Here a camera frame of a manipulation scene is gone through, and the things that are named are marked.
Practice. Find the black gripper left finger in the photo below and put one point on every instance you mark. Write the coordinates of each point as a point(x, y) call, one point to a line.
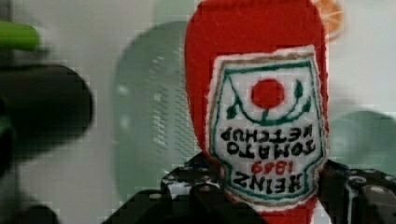
point(190, 194)

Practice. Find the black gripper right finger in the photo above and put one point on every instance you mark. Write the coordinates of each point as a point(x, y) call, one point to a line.
point(357, 196)

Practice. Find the red plush ketchup bottle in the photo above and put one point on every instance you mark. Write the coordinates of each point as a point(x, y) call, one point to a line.
point(257, 90)

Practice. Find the green oval strainer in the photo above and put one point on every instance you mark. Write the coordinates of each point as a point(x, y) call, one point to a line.
point(152, 126)

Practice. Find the green cup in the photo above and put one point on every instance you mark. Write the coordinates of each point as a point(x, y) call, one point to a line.
point(364, 140)

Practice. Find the black pot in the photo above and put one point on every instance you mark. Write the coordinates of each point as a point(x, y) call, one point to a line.
point(48, 106)

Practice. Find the orange slice toy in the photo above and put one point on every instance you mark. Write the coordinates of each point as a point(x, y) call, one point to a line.
point(332, 16)

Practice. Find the green lime toy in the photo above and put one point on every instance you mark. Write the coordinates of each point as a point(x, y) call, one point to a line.
point(18, 36)

